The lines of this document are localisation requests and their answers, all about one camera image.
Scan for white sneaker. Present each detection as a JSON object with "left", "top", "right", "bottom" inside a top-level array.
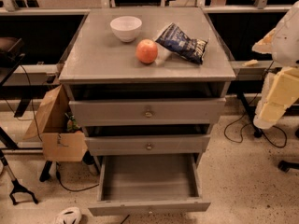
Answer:
[{"left": 53, "top": 207, "right": 82, "bottom": 224}]

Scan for blue chip bag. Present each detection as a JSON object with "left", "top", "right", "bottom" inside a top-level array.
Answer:
[{"left": 155, "top": 23, "right": 207, "bottom": 65}]

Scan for grey middle drawer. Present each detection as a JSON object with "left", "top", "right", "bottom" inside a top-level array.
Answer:
[{"left": 85, "top": 134, "right": 210, "bottom": 156}]

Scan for green item in box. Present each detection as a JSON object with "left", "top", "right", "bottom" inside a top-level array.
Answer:
[{"left": 65, "top": 112, "right": 80, "bottom": 133}]

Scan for black floor cable right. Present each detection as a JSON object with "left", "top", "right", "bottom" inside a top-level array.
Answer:
[{"left": 223, "top": 91, "right": 288, "bottom": 149}]

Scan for black chair base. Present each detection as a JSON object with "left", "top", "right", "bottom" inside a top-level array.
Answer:
[{"left": 278, "top": 161, "right": 299, "bottom": 173}]

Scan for grey top drawer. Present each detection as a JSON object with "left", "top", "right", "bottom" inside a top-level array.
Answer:
[{"left": 69, "top": 98, "right": 225, "bottom": 127}]

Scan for black table leg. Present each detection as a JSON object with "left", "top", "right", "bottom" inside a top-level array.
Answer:
[{"left": 237, "top": 92, "right": 263, "bottom": 138}]

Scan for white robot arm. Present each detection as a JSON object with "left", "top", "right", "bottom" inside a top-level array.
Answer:
[{"left": 252, "top": 2, "right": 299, "bottom": 129}]

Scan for red apple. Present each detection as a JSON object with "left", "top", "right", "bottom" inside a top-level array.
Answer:
[{"left": 135, "top": 39, "right": 158, "bottom": 63}]

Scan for black tripod stand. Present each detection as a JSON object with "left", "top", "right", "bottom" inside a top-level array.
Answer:
[{"left": 0, "top": 150, "right": 38, "bottom": 205}]

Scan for black floor cable left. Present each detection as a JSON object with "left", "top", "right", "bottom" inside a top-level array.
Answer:
[{"left": 55, "top": 161, "right": 100, "bottom": 193}]

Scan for grey drawer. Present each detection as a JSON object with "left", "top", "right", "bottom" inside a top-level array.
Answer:
[
  {"left": 89, "top": 154, "right": 210, "bottom": 217},
  {"left": 69, "top": 98, "right": 225, "bottom": 127},
  {"left": 85, "top": 134, "right": 210, "bottom": 156}
]

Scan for white ceramic bowl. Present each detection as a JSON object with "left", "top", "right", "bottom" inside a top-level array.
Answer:
[{"left": 110, "top": 16, "right": 142, "bottom": 42}]

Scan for grey wooden drawer cabinet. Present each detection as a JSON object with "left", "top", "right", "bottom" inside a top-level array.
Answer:
[{"left": 57, "top": 7, "right": 237, "bottom": 173}]

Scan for open cardboard box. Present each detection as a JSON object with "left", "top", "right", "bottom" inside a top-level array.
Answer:
[{"left": 23, "top": 85, "right": 88, "bottom": 161}]

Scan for yellow foam scrap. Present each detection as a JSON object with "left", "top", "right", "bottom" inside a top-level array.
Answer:
[{"left": 242, "top": 59, "right": 258, "bottom": 67}]

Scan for black floor cable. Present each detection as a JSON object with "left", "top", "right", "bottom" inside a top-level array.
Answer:
[
  {"left": 223, "top": 91, "right": 288, "bottom": 149},
  {"left": 55, "top": 161, "right": 100, "bottom": 193}
]

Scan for grey bottom drawer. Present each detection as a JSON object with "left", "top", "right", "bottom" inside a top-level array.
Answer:
[{"left": 89, "top": 154, "right": 210, "bottom": 217}]

